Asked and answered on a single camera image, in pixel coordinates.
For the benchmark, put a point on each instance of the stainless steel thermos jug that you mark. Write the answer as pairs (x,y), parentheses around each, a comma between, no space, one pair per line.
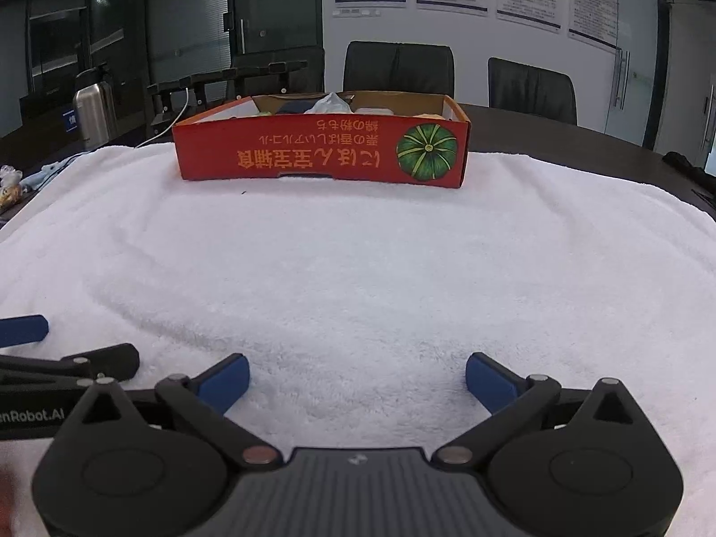
(95,112)

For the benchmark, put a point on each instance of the yellow and white alpaca plush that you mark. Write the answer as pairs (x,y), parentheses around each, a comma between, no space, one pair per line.
(432,117)

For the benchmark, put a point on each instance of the crinkled clear plastic bag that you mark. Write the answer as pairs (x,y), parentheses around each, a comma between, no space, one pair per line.
(331,103)

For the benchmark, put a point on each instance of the white wall switch plate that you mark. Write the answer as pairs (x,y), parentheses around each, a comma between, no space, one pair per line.
(357,12)

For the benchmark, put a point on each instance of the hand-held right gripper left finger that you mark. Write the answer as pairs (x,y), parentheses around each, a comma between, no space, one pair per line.
(224,383)

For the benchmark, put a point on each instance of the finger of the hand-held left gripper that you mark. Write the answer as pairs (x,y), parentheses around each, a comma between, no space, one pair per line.
(112,361)
(25,330)

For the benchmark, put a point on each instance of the red cardboard box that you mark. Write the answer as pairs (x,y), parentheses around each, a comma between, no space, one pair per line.
(313,151)

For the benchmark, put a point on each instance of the black cloth item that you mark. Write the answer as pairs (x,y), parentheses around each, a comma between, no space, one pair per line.
(685,165)

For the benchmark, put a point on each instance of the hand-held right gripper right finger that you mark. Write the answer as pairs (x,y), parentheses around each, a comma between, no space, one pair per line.
(492,383)

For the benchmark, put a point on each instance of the white towel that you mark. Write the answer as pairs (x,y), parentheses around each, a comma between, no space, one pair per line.
(363,268)

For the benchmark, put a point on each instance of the light blue cloth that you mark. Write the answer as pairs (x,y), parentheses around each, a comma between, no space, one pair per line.
(47,173)

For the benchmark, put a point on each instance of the dark blue case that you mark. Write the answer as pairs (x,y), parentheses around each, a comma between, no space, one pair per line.
(293,106)

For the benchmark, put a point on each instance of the clear snack packet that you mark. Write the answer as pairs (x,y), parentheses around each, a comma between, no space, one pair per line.
(10,187)

